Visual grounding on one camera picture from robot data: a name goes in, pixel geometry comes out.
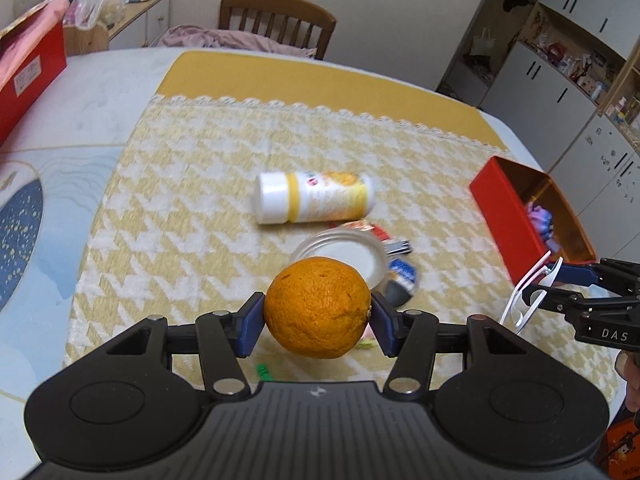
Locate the printed blue white table mat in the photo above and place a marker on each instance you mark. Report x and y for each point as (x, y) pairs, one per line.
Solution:
(20, 220)

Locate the wooden side cabinet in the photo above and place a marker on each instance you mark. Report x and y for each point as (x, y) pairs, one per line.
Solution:
(150, 15)

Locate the clear plastic bag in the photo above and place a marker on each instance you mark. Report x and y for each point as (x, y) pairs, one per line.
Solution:
(97, 7)

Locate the clear round lid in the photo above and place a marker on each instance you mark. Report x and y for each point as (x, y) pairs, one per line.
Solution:
(345, 255)

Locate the person's right hand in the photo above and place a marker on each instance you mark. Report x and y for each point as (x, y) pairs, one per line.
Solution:
(630, 385)

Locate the white tote bag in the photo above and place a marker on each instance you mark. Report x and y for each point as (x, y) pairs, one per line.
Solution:
(482, 44)

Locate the orange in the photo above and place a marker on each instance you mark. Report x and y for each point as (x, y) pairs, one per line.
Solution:
(317, 307)

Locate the white storage cabinet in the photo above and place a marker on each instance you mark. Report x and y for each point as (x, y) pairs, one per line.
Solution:
(545, 85)

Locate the blue plush toy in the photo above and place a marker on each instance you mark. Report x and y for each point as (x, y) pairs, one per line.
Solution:
(542, 222)

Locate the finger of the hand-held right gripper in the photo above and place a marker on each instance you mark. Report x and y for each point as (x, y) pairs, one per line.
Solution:
(550, 301)
(575, 274)

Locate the small green item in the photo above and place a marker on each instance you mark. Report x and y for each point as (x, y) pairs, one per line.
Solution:
(263, 371)

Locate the orange printed cloth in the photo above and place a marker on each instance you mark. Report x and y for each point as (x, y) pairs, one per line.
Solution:
(625, 452)

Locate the red tin box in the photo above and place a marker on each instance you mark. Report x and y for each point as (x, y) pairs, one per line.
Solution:
(500, 220)

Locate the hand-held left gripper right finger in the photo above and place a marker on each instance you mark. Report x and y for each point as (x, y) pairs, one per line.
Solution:
(382, 325)

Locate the pink cloth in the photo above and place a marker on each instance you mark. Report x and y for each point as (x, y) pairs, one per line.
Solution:
(225, 39)

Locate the white sunglasses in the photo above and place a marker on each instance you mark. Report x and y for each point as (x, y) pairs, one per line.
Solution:
(512, 305)

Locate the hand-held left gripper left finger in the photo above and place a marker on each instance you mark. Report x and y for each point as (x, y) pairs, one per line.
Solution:
(252, 321)

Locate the large red box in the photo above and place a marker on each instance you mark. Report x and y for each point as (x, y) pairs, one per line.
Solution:
(25, 75)

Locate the white yellow plastic bottle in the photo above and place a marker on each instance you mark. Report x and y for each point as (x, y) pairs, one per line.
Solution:
(320, 196)

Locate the pink red small packet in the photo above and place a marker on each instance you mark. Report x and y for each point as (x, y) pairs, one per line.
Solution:
(377, 232)

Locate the silver nail clipper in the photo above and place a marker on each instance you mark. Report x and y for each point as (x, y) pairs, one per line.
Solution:
(398, 247)

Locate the wooden chair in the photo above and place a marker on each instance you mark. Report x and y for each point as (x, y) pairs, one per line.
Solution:
(280, 12)

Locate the yellow houndstooth tablecloth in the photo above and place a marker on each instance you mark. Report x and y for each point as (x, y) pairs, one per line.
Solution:
(200, 160)

